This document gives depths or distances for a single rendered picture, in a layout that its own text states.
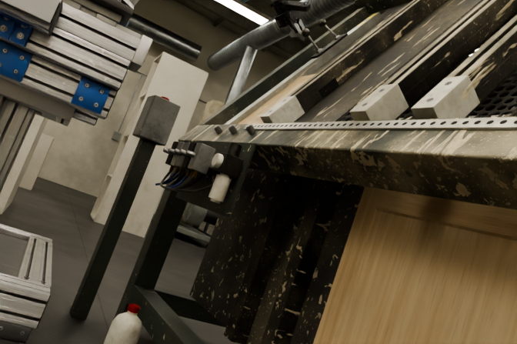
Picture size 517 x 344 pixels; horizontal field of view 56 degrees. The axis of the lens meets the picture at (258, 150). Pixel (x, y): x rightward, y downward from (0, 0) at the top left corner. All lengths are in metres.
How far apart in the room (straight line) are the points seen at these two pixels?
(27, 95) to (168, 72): 4.20
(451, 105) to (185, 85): 4.86
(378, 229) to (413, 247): 0.13
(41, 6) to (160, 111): 0.79
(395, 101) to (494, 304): 0.51
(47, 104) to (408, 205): 1.09
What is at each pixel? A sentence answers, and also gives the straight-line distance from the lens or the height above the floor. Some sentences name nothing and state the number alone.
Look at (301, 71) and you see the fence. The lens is 2.11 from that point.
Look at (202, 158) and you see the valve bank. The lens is 1.58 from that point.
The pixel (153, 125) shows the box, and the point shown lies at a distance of 2.01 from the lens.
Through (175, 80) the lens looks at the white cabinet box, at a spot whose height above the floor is 1.80.
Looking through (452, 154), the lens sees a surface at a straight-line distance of 0.89.
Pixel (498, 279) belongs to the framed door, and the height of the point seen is 0.64.
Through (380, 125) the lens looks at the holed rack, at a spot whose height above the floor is 0.88.
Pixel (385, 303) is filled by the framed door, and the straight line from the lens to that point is 1.24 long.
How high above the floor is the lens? 0.58
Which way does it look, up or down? 8 degrees up
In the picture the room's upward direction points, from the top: 20 degrees clockwise
